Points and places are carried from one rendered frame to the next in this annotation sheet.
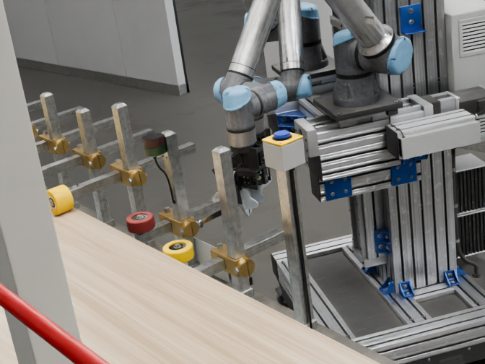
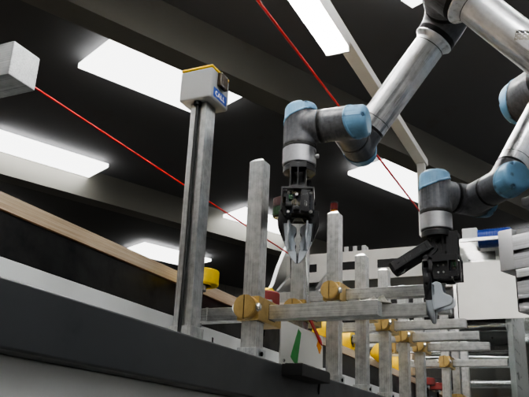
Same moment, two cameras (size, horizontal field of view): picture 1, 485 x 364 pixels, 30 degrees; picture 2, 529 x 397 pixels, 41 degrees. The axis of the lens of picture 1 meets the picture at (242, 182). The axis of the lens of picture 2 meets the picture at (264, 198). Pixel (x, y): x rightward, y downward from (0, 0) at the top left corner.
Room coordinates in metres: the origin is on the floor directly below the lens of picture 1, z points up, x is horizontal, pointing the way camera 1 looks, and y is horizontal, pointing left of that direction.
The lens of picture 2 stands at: (1.50, -1.26, 0.52)
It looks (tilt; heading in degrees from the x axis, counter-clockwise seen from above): 20 degrees up; 61
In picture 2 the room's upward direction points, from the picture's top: 2 degrees clockwise
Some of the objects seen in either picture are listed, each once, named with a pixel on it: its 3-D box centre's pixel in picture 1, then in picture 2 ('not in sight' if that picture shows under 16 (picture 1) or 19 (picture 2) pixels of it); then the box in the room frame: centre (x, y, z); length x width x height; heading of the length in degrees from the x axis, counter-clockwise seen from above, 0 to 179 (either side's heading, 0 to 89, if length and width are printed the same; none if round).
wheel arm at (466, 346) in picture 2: (12, 113); (442, 346); (3.51, 0.87, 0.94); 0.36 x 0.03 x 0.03; 125
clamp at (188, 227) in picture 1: (177, 224); (301, 313); (2.43, 0.20, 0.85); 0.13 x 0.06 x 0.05; 35
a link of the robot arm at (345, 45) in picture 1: (354, 49); not in sight; (2.75, -0.40, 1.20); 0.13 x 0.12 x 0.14; 39
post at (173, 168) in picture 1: (180, 209); (299, 290); (2.41, 0.19, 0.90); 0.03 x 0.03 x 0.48; 35
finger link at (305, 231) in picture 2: (255, 198); (305, 240); (2.28, -0.03, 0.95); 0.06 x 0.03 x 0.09; 55
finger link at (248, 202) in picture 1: (249, 203); (290, 239); (2.26, -0.01, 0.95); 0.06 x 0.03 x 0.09; 55
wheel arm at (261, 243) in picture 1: (241, 254); (279, 313); (2.26, 0.03, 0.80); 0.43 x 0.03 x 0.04; 125
